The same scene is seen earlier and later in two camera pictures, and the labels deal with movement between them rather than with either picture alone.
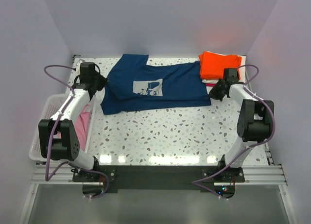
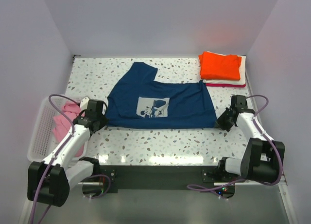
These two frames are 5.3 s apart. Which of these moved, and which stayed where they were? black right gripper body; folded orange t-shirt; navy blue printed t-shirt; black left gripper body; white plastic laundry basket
Moved: navy blue printed t-shirt; black left gripper body; black right gripper body
Stayed: white plastic laundry basket; folded orange t-shirt
